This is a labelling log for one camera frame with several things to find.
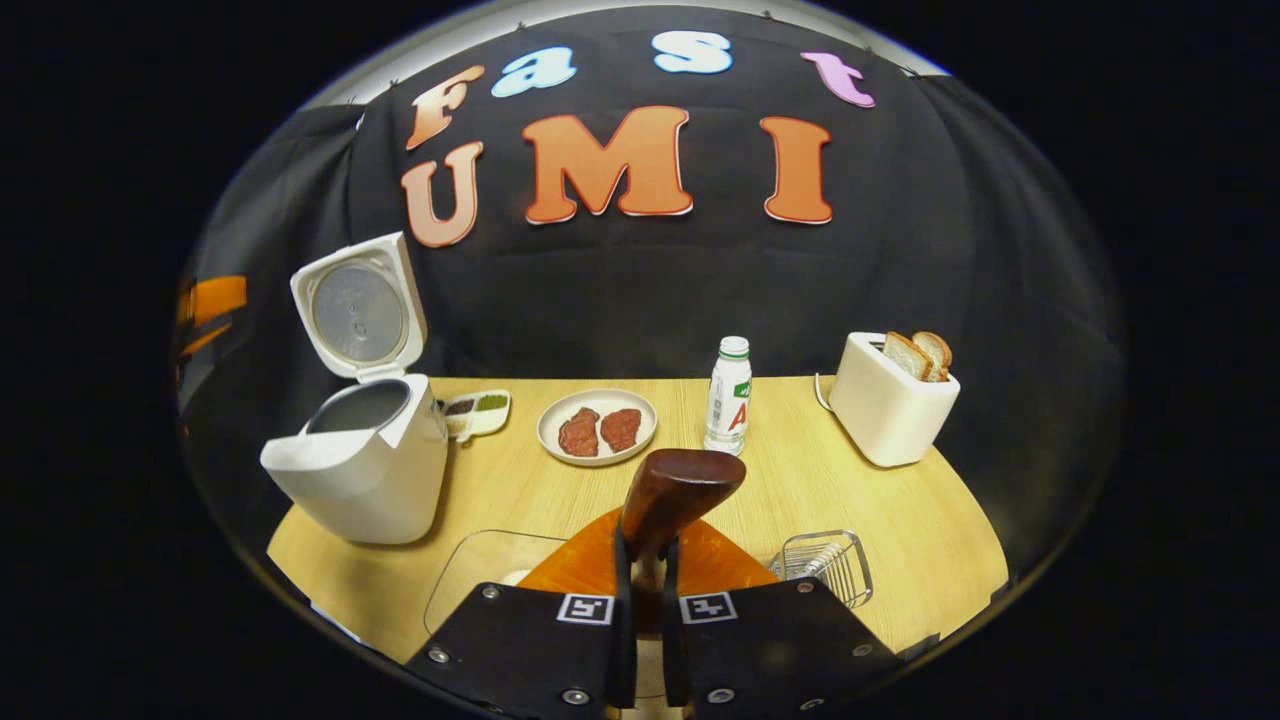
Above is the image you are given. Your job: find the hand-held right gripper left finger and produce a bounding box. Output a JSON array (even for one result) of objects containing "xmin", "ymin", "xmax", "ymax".
[{"xmin": 405, "ymin": 505, "xmax": 638, "ymax": 720}]

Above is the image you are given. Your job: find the black backdrop cloth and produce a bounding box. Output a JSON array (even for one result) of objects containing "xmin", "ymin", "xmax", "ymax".
[{"xmin": 178, "ymin": 5, "xmax": 1126, "ymax": 601}]

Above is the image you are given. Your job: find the white round plate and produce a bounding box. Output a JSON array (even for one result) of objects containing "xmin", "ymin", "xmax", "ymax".
[{"xmin": 537, "ymin": 388, "xmax": 659, "ymax": 468}]

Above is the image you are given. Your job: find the wire chopstick holder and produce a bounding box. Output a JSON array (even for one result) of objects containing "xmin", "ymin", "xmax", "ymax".
[{"xmin": 768, "ymin": 530, "xmax": 874, "ymax": 609}]

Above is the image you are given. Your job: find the brown wooden spoon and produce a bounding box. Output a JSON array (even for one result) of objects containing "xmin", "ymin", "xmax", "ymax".
[{"xmin": 620, "ymin": 449, "xmax": 747, "ymax": 633}]

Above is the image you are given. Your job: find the white drink bottle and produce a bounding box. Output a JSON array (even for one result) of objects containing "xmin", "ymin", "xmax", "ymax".
[{"xmin": 704, "ymin": 336, "xmax": 753, "ymax": 456}]

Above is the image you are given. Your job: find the white toaster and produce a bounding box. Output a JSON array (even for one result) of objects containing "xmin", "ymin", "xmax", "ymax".
[{"xmin": 828, "ymin": 332, "xmax": 961, "ymax": 468}]

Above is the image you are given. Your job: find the toast bread slice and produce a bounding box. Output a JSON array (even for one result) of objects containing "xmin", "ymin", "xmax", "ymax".
[
  {"xmin": 912, "ymin": 331, "xmax": 953, "ymax": 383},
  {"xmin": 882, "ymin": 332, "xmax": 933, "ymax": 382}
]

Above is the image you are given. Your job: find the white divided bean dish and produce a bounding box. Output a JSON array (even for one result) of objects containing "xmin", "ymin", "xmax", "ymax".
[{"xmin": 441, "ymin": 389, "xmax": 512, "ymax": 441}]

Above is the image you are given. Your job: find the brown meat piece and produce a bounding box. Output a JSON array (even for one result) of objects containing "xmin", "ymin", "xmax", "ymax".
[
  {"xmin": 600, "ymin": 407, "xmax": 643, "ymax": 453},
  {"xmin": 558, "ymin": 406, "xmax": 601, "ymax": 459}
]

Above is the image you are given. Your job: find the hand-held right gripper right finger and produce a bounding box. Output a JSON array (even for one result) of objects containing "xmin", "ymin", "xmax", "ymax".
[{"xmin": 660, "ymin": 520, "xmax": 901, "ymax": 720}]

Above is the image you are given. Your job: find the clear container of rice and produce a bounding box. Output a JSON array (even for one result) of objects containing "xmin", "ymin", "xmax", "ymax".
[{"xmin": 424, "ymin": 529, "xmax": 571, "ymax": 641}]

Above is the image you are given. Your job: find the white rice cooker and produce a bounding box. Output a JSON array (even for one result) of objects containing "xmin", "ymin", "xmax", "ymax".
[{"xmin": 260, "ymin": 232, "xmax": 449, "ymax": 546}]

